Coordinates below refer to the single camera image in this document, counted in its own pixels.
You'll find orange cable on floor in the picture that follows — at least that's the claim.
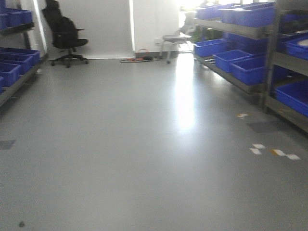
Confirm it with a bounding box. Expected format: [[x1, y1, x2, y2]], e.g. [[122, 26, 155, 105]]
[[119, 48, 161, 64]]

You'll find grey chair in background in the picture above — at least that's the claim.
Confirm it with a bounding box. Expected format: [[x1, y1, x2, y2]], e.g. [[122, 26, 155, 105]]
[[159, 12, 194, 64]]

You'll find right metal shelf rack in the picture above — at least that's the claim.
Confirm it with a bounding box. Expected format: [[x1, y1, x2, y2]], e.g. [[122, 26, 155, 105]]
[[194, 0, 308, 131]]

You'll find metal shelf rack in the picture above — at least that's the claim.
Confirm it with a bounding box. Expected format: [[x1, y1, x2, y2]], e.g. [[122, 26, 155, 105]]
[[194, 0, 308, 131], [0, 0, 42, 105]]

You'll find blue bin far background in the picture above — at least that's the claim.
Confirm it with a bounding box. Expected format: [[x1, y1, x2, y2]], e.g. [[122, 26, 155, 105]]
[[193, 39, 229, 57]]

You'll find black office chair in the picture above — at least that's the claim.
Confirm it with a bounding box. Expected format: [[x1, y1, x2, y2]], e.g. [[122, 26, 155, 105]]
[[41, 0, 89, 68]]

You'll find left metal shelf rack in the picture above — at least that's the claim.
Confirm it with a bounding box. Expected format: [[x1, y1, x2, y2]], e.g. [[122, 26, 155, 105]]
[[0, 0, 42, 105]]

